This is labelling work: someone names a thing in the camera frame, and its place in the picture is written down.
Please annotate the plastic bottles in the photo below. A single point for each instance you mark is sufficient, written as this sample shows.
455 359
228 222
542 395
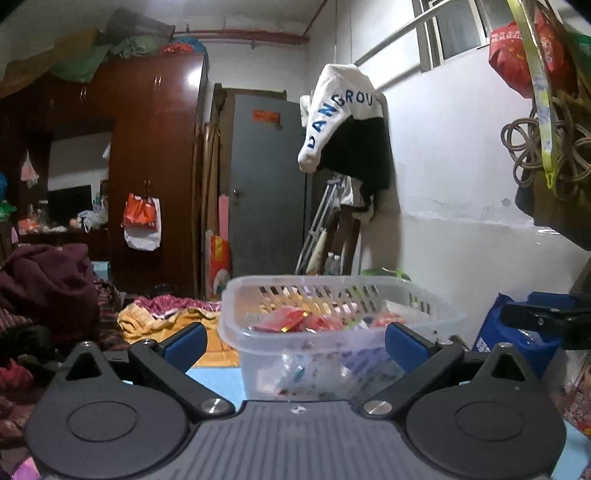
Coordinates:
332 264

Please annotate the wooden boards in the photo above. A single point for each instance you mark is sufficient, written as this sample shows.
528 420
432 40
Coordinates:
211 184

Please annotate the black television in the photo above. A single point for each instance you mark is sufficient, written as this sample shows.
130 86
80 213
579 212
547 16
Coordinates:
69 203

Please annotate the black hanging garment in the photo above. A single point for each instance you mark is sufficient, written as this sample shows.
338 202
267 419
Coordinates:
364 157

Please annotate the red plastic bag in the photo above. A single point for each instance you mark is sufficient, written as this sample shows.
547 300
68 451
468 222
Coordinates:
512 55

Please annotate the brown glossy wardrobe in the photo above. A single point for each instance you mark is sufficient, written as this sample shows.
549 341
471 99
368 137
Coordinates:
157 138

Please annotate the metal wall rail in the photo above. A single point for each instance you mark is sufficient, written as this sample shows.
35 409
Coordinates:
401 32

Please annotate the magenta patterned blanket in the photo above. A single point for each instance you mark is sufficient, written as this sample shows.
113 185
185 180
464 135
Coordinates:
171 305

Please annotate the white hoodie with blue letters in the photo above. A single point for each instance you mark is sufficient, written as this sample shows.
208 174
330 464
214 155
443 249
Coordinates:
341 101

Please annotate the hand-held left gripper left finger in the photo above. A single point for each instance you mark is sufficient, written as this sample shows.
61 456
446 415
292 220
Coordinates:
184 344

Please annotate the white hanging cloth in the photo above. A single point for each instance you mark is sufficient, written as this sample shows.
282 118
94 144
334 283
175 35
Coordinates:
353 203

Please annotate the olive brown hanging bag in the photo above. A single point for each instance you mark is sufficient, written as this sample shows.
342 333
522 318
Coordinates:
563 207

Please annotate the small pink hanging bag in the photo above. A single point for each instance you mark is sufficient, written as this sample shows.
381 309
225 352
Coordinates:
29 170

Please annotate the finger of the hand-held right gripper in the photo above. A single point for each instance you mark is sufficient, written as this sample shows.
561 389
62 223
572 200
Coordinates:
545 314

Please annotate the pink printed bag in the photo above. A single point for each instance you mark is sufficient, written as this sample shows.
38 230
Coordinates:
577 401

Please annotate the dark maroon clothing pile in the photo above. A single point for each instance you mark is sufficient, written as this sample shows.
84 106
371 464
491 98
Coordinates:
46 281

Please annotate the orange plastic bag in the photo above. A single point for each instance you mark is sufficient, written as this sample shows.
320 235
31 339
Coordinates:
138 212

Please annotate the metal crutches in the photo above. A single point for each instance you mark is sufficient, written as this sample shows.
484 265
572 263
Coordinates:
318 226

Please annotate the white knotted plastic bag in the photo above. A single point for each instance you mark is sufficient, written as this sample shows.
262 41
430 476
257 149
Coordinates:
92 220

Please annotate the light blue box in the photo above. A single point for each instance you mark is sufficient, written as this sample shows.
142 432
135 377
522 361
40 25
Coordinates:
100 271

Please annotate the blue plastic bag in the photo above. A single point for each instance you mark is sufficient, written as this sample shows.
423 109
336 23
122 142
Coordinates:
494 332

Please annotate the red ceiling pipe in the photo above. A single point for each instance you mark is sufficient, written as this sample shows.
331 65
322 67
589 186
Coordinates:
240 38

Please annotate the red door sticker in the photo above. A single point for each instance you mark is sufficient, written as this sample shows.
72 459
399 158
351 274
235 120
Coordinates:
266 117

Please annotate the green cloth bundle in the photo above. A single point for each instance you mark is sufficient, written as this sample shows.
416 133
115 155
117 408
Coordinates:
92 60

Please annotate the window with grey frame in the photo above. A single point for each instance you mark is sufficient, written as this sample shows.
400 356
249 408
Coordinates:
457 27

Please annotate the green plastic bag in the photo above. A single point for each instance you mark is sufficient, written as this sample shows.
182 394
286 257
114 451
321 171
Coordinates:
388 273

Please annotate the red snack packet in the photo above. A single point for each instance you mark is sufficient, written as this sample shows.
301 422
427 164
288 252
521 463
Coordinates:
323 323
279 321
390 318

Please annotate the grey metal door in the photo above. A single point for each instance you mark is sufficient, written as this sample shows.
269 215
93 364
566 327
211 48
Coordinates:
268 198

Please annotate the plaid cloth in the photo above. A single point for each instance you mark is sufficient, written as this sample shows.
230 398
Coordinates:
108 295

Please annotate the pink board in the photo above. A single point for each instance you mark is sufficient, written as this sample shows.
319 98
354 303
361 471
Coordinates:
223 217

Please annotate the red and yellow sack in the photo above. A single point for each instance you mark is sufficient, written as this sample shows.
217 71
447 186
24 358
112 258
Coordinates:
220 267

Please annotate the orange floral blanket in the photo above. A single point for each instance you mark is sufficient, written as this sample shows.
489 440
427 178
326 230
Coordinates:
212 341

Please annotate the clear plastic basket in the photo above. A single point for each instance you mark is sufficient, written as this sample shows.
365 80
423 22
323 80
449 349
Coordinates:
258 350

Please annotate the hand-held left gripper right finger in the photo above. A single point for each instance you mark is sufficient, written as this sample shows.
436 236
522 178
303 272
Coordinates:
406 344

